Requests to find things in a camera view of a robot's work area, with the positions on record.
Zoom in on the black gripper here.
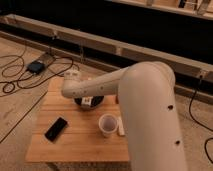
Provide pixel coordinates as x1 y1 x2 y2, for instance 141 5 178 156
74 96 104 108

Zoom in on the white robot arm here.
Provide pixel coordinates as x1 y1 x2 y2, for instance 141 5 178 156
61 61 188 171

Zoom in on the black rectangular phone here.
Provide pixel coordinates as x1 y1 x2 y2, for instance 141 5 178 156
44 117 68 142

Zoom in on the wooden side table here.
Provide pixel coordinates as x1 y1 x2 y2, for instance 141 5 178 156
26 78 129 164

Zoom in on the white sponge block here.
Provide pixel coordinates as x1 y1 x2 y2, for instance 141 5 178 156
118 117 125 136

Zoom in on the black power adapter box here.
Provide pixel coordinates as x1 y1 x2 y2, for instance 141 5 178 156
27 61 45 74

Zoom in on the long wooden frame rail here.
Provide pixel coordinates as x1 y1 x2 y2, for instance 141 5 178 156
0 14 213 104

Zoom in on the black floor cables left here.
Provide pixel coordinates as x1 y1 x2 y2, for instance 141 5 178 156
0 43 80 144

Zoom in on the black cable right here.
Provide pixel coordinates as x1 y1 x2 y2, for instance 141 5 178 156
188 75 213 165

